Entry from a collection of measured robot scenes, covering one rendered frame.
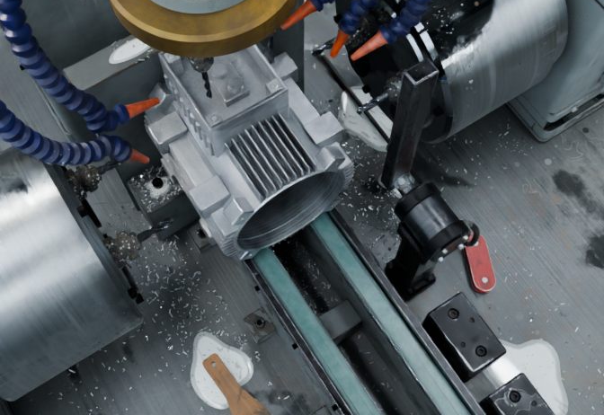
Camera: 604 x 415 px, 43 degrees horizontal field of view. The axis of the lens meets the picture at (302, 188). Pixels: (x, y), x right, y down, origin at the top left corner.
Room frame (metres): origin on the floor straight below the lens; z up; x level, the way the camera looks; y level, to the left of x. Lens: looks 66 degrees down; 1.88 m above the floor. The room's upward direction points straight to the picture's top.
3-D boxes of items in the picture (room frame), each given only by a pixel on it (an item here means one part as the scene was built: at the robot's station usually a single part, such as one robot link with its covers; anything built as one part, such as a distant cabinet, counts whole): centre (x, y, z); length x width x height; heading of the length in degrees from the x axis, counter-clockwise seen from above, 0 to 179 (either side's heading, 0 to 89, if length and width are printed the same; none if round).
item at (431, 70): (0.40, -0.12, 1.12); 0.04 x 0.03 x 0.26; 33
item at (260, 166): (0.44, 0.07, 1.01); 0.20 x 0.19 x 0.19; 32
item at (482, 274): (0.35, -0.26, 0.81); 0.09 x 0.03 x 0.02; 8
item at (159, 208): (0.44, 0.20, 0.86); 0.07 x 0.06 x 0.12; 123
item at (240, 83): (0.47, 0.09, 1.11); 0.12 x 0.11 x 0.07; 32
